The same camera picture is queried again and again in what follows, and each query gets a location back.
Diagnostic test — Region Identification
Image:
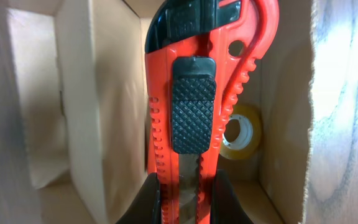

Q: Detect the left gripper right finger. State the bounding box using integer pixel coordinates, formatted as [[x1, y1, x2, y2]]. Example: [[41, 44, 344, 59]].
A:
[[211, 170, 253, 224]]

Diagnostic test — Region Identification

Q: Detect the cardboard box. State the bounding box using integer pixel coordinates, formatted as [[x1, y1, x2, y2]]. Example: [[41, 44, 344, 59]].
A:
[[0, 1, 312, 223]]

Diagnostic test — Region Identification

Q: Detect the orange utility knife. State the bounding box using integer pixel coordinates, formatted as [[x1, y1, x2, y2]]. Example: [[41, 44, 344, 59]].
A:
[[145, 0, 279, 223]]

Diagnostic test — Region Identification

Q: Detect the yellow tape roll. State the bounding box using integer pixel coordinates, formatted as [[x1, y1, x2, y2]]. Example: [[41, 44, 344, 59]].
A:
[[219, 104, 262, 160]]

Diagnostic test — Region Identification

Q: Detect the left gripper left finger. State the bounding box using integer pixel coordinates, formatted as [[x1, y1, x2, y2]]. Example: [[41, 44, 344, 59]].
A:
[[116, 172, 161, 224]]

